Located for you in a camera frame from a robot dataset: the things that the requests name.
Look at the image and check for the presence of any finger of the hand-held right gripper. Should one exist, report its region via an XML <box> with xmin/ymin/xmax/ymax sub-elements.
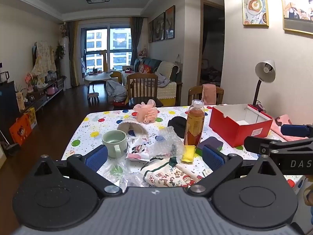
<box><xmin>281</xmin><ymin>124</ymin><xmax>313</xmax><ymax>138</ymax></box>
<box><xmin>245</xmin><ymin>136</ymin><xmax>313</xmax><ymax>156</ymax></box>

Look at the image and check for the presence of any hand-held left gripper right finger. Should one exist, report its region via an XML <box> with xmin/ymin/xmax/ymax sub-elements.
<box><xmin>188</xmin><ymin>145</ymin><xmax>284</xmax><ymax>196</ymax></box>

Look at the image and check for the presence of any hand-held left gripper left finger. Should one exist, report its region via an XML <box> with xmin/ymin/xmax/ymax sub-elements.
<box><xmin>34</xmin><ymin>145</ymin><xmax>122</xmax><ymax>197</ymax></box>

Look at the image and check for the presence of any purple and green sponge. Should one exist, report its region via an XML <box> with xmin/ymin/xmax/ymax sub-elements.
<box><xmin>196</xmin><ymin>138</ymin><xmax>224</xmax><ymax>156</ymax></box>

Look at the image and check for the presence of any yellow sponge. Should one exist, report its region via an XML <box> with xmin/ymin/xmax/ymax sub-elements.
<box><xmin>181</xmin><ymin>145</ymin><xmax>196</xmax><ymax>163</ymax></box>

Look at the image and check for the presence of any red cardboard box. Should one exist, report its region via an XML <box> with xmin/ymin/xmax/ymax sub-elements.
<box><xmin>209</xmin><ymin>103</ymin><xmax>274</xmax><ymax>148</ymax></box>

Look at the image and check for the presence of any black sock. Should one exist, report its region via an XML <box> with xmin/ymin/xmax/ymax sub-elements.
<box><xmin>168</xmin><ymin>117</ymin><xmax>188</xmax><ymax>139</ymax></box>

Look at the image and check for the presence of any Christmas print sock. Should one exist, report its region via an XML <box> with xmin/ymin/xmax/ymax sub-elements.
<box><xmin>140</xmin><ymin>157</ymin><xmax>204</xmax><ymax>189</ymax></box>

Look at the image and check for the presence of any beige knitted hat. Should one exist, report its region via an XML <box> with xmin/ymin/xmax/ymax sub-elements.
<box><xmin>117</xmin><ymin>119</ymin><xmax>150</xmax><ymax>137</ymax></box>

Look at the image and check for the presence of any clear bubble wrap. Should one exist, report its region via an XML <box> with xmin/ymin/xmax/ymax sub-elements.
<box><xmin>149</xmin><ymin>126</ymin><xmax>185</xmax><ymax>157</ymax></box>

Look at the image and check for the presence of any pink mesh bath sponge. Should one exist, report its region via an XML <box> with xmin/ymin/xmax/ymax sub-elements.
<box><xmin>133</xmin><ymin>99</ymin><xmax>159</xmax><ymax>124</ymax></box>

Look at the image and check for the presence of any person's right hand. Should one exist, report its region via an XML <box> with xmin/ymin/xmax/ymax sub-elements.
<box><xmin>304</xmin><ymin>185</ymin><xmax>313</xmax><ymax>206</ymax></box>

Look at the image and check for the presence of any pink printed plastic bag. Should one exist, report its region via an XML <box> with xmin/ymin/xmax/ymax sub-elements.
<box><xmin>270</xmin><ymin>114</ymin><xmax>293</xmax><ymax>138</ymax></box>

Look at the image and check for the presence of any green ceramic mug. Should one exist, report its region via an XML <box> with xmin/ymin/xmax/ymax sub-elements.
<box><xmin>102</xmin><ymin>130</ymin><xmax>128</xmax><ymax>158</ymax></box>

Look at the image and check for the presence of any clear plastic bag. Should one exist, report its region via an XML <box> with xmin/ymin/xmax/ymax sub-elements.
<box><xmin>98</xmin><ymin>161</ymin><xmax>147</xmax><ymax>189</ymax></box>

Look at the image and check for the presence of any orange drink bottle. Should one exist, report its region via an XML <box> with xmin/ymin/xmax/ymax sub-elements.
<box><xmin>183</xmin><ymin>99</ymin><xmax>205</xmax><ymax>146</ymax></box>

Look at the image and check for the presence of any polka dot tablecloth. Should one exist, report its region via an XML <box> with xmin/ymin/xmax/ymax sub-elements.
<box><xmin>61</xmin><ymin>105</ymin><xmax>309</xmax><ymax>194</ymax></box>

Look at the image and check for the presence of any cartoon print tissue pack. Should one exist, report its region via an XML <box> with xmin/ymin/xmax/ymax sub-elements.
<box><xmin>126</xmin><ymin>137</ymin><xmax>150</xmax><ymax>162</ymax></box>

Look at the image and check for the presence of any small wooden stool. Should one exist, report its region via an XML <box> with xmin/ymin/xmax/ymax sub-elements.
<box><xmin>87</xmin><ymin>92</ymin><xmax>100</xmax><ymax>106</ymax></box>

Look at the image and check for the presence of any pink towel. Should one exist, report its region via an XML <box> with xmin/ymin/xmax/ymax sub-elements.
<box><xmin>202</xmin><ymin>83</ymin><xmax>217</xmax><ymax>106</ymax></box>

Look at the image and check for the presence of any white desk lamp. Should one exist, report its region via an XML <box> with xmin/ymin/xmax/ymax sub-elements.
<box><xmin>252</xmin><ymin>60</ymin><xmax>276</xmax><ymax>108</ymax></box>

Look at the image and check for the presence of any grey cloth bundle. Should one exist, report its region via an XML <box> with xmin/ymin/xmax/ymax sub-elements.
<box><xmin>106</xmin><ymin>80</ymin><xmax>128</xmax><ymax>102</ymax></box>

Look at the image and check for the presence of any yellow gift box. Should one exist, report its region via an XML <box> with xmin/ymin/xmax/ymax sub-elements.
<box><xmin>23</xmin><ymin>107</ymin><xmax>37</xmax><ymax>128</ymax></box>

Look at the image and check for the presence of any white coffee table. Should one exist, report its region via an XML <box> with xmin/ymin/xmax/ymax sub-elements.
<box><xmin>85</xmin><ymin>71</ymin><xmax>118</xmax><ymax>87</ymax></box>

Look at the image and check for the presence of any orange gift bag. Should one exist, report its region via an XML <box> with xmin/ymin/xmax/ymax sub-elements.
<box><xmin>9</xmin><ymin>114</ymin><xmax>33</xmax><ymax>146</ymax></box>

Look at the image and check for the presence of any pink round object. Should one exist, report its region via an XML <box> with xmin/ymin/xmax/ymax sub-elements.
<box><xmin>46</xmin><ymin>83</ymin><xmax>58</xmax><ymax>96</ymax></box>

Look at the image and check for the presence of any dark TV cabinet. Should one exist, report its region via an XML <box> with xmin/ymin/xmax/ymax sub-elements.
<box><xmin>24</xmin><ymin>77</ymin><xmax>65</xmax><ymax>111</ymax></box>

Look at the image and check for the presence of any slat-back wooden chair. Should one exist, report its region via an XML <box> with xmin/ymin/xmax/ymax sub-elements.
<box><xmin>127</xmin><ymin>73</ymin><xmax>163</xmax><ymax>108</ymax></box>

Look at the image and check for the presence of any sofa with cream cover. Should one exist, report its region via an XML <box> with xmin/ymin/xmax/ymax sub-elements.
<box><xmin>133</xmin><ymin>58</ymin><xmax>183</xmax><ymax>106</ymax></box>

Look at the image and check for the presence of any kraft paper bag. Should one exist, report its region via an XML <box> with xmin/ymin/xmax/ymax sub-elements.
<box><xmin>15</xmin><ymin>90</ymin><xmax>26</xmax><ymax>111</ymax></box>

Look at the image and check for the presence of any yellow giraffe toy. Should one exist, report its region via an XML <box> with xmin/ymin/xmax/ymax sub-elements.
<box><xmin>101</xmin><ymin>50</ymin><xmax>109</xmax><ymax>71</ymax></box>

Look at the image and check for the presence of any white standing air conditioner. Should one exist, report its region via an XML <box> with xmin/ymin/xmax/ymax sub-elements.
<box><xmin>61</xmin><ymin>36</ymin><xmax>70</xmax><ymax>84</ymax></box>

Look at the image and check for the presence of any black cabinet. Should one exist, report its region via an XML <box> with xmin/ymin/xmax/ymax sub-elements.
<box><xmin>0</xmin><ymin>80</ymin><xmax>20</xmax><ymax>128</ymax></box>

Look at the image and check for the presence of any grey and yellow curtain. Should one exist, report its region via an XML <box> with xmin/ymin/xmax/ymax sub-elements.
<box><xmin>66</xmin><ymin>21</ymin><xmax>81</xmax><ymax>88</ymax></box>

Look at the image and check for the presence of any green potted plant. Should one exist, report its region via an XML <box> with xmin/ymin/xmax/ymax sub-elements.
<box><xmin>55</xmin><ymin>44</ymin><xmax>66</xmax><ymax>62</ymax></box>

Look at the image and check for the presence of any glass balcony door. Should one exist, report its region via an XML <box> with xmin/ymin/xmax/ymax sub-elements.
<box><xmin>80</xmin><ymin>24</ymin><xmax>133</xmax><ymax>72</ymax></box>

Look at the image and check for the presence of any floral print blanket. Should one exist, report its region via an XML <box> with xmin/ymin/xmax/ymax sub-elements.
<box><xmin>30</xmin><ymin>41</ymin><xmax>57</xmax><ymax>83</ymax></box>

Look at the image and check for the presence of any gold framed food picture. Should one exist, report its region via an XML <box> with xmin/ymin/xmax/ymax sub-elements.
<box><xmin>241</xmin><ymin>0</ymin><xmax>270</xmax><ymax>27</ymax></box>

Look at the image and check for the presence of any wooden door frame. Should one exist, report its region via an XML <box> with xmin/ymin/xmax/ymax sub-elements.
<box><xmin>200</xmin><ymin>0</ymin><xmax>225</xmax><ymax>87</ymax></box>

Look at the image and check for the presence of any gold framed wall poster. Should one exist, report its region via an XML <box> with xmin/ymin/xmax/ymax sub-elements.
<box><xmin>277</xmin><ymin>0</ymin><xmax>313</xmax><ymax>35</ymax></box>

